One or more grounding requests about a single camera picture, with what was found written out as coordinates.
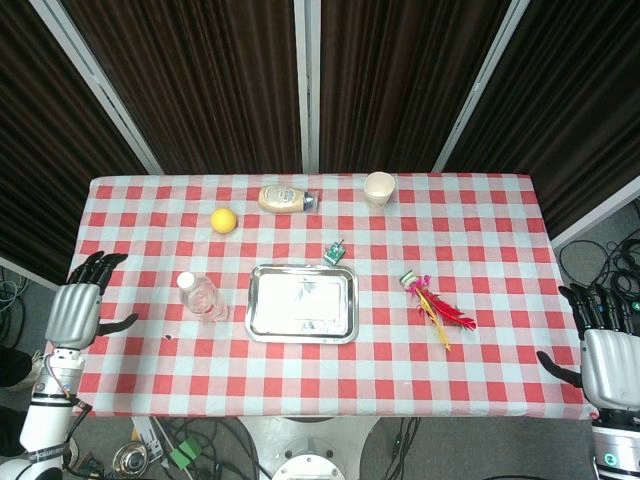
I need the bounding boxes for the yellow ball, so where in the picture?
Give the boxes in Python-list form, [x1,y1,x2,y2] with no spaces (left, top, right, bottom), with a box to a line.
[209,207,238,235]

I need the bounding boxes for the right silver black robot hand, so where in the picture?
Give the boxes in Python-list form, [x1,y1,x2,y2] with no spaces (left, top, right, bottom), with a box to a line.
[536,282,640,414]

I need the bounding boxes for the beige mayonnaise squeeze bottle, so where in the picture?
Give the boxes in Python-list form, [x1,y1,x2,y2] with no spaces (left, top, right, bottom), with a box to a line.
[257,184,321,215]

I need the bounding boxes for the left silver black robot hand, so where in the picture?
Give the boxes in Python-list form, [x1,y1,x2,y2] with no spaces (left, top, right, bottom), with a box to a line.
[45,250,139,351]

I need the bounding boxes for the green box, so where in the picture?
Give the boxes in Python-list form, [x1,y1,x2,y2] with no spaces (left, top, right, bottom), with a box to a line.
[168,437,202,469]

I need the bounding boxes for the stacked white paper cups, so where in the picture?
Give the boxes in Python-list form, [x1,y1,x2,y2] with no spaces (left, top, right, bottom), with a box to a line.
[363,171,396,210]

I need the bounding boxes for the rectangular stainless steel tray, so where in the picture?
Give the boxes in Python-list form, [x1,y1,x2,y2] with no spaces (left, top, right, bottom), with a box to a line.
[244,263,360,345]

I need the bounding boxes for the red feather shuttlecock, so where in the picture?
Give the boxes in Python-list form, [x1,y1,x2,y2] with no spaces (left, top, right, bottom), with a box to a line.
[398,270,478,352]

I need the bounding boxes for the transparent plastic water bottle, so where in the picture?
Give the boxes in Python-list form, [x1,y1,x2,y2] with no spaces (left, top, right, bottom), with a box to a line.
[175,271,230,324]

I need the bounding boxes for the grey metal partition post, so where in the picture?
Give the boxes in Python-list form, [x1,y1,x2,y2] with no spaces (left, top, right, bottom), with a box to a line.
[28,0,165,176]
[293,0,322,174]
[431,0,532,174]

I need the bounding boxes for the round shiny metal part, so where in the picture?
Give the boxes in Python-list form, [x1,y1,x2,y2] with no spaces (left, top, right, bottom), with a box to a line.
[112,442,151,479]

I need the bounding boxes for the black floor cables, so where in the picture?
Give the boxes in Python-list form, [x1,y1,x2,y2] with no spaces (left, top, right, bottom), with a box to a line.
[383,417,422,480]

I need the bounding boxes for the dark brown partition panel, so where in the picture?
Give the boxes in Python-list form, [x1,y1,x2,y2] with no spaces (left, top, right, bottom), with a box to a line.
[62,0,303,175]
[0,0,149,284]
[318,0,512,174]
[447,0,640,237]

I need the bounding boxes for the thin grey cable bundle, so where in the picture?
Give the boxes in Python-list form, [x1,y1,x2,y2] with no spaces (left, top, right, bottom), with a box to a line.
[0,269,27,349]

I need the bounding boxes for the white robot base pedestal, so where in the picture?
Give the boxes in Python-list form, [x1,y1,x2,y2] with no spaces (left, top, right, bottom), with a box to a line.
[237,415,384,480]

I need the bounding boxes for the black cable bundle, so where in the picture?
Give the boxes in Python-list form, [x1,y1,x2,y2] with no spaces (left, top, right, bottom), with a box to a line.
[558,232,640,324]

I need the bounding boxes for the red white checkered tablecloth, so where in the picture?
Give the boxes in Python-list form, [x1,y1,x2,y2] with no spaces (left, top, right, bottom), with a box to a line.
[67,172,599,420]

